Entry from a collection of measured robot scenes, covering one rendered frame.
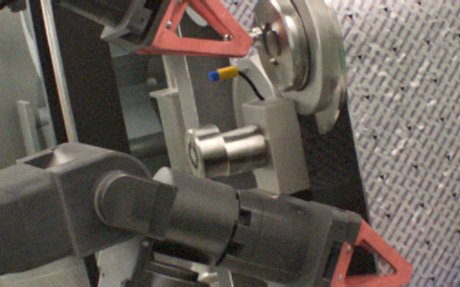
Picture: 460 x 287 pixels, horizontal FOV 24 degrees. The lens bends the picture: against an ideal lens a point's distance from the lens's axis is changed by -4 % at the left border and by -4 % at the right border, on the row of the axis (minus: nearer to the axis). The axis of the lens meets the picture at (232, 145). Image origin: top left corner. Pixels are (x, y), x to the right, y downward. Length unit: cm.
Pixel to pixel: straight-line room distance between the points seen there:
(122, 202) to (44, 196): 5
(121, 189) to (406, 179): 24
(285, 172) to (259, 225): 12
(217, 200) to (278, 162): 12
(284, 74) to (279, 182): 9
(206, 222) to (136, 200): 7
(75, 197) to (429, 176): 28
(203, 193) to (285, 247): 7
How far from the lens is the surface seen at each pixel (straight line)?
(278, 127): 84
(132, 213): 68
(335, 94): 79
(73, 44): 106
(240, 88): 99
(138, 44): 81
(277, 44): 82
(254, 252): 74
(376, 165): 80
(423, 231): 82
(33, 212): 67
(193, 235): 73
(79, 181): 67
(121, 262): 73
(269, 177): 86
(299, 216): 76
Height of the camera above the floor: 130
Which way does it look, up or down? 8 degrees down
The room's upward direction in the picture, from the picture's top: 12 degrees counter-clockwise
